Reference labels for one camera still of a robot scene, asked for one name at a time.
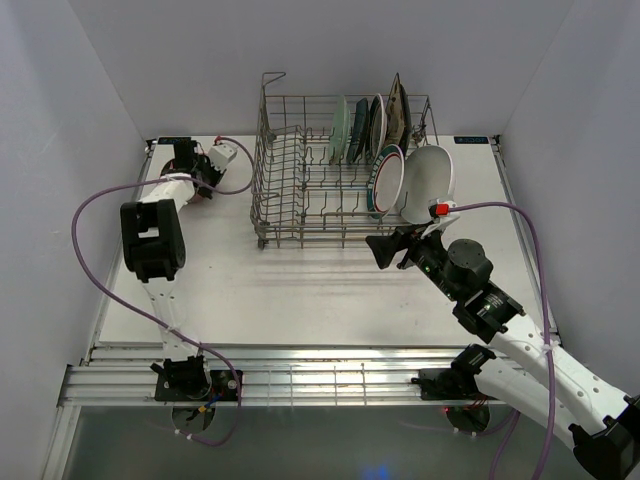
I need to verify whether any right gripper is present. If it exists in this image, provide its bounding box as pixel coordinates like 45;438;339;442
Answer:
365;221;461;302

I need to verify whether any pink dotted plate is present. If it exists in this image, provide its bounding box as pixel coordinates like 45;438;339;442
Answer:
161;159;213;203

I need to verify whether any striped rim plate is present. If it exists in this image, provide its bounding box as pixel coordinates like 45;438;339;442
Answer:
369;94;387;161
366;144;405;220

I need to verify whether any white oval plate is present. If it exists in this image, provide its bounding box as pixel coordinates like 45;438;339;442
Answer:
397;145;456;224

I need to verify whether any teal square plate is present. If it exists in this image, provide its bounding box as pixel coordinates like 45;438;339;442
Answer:
346;98;369;164

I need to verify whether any mint green plate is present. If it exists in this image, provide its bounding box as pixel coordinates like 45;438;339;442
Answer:
329;95;350;164

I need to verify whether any striped rim plate front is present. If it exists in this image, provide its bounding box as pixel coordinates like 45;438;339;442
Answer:
369;94;387;161

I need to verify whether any black floral square plate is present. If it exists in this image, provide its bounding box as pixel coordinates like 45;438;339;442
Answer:
393;85;411;154

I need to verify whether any beige floral square plate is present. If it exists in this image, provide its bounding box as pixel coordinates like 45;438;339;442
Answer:
384;74;409;153

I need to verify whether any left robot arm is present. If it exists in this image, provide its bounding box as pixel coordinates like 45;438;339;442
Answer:
120;137;216;400

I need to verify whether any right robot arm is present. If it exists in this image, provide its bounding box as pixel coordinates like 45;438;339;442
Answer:
366;227;639;479

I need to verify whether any left corner logo sticker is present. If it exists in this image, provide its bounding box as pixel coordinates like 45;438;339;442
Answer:
157;136;192;145

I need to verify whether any corner logo sticker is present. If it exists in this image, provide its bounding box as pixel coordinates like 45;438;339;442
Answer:
157;136;192;145
453;136;490;145

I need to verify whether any right corner logo sticker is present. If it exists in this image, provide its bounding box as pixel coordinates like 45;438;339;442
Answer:
453;136;490;145

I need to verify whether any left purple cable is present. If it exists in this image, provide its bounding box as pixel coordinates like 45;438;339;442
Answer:
71;135;259;446

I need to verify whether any purple cable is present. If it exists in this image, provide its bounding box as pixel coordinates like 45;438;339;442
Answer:
71;135;259;446
447;201;557;480

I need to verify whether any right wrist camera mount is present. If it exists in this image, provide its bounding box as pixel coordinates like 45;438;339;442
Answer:
421;200;460;239

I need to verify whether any grey wire dish rack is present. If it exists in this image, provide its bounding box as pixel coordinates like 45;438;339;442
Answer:
251;72;439;247

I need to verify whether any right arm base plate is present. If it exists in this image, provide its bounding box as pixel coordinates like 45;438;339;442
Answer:
410;368;479;400

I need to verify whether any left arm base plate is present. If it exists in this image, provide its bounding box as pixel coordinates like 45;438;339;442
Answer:
153;370;244;403

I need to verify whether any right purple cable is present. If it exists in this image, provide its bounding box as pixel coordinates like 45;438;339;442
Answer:
447;201;557;480

